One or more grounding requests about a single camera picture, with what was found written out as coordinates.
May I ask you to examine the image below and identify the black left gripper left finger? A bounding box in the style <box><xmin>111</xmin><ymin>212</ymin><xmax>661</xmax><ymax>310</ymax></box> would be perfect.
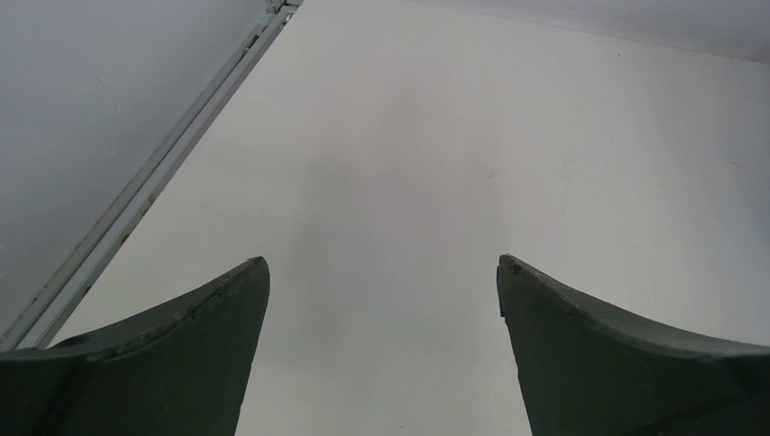
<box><xmin>1</xmin><ymin>257</ymin><xmax>270</xmax><ymax>435</ymax></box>

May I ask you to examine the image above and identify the aluminium frame rail left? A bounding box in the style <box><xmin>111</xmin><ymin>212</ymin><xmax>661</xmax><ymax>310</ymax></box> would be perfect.
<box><xmin>1</xmin><ymin>1</ymin><xmax>299</xmax><ymax>351</ymax></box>

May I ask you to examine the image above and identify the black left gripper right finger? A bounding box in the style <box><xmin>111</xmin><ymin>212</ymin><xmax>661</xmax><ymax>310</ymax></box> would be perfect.
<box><xmin>497</xmin><ymin>254</ymin><xmax>769</xmax><ymax>435</ymax></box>

